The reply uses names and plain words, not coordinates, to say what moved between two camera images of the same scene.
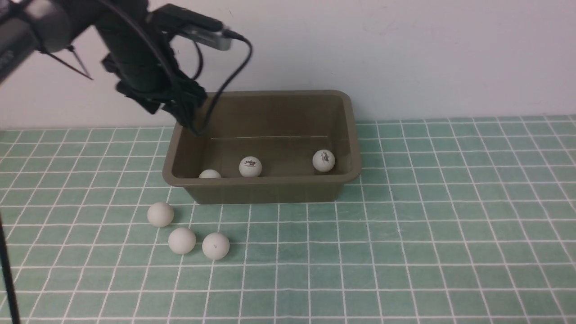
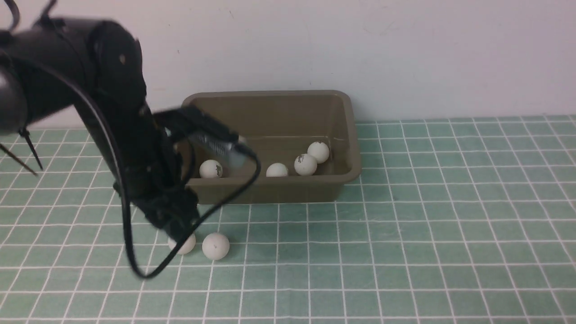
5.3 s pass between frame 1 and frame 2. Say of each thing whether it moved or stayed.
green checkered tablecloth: stayed
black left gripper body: moved
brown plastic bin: stayed
